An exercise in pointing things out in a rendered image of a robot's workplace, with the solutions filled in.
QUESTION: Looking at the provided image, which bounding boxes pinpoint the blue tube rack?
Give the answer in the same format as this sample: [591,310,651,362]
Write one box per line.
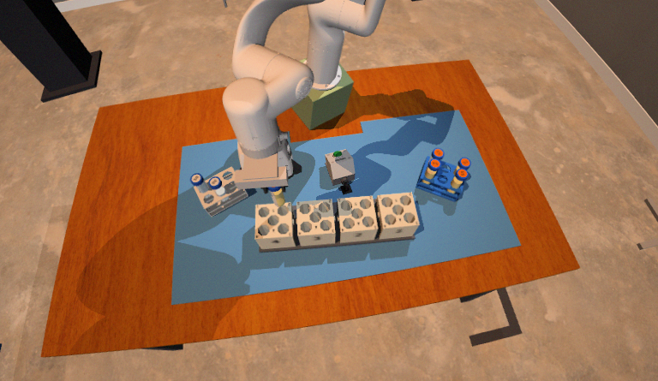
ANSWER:
[416,158,464,202]

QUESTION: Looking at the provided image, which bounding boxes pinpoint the conical tube with pink liquid and blue cap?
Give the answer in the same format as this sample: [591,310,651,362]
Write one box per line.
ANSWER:
[430,148,445,161]

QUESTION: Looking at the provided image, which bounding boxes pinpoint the light blue bench mat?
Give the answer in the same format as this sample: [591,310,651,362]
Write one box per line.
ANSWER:
[171,110,521,305]

